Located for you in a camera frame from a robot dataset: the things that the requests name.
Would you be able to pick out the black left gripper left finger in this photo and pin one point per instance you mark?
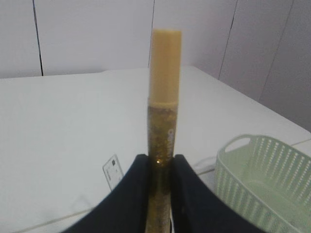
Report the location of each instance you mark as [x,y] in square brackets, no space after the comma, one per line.
[124,210]

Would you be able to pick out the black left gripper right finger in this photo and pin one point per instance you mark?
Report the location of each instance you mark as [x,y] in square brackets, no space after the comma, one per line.
[196,209]

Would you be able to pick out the clear plastic ruler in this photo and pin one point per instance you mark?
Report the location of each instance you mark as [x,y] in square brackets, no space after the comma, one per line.
[113,171]

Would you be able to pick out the gold glitter marker pen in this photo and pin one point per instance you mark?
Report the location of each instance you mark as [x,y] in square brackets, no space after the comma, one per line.
[162,115]

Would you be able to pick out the green plastic woven basket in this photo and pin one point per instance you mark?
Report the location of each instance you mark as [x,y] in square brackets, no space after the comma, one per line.
[267,182]

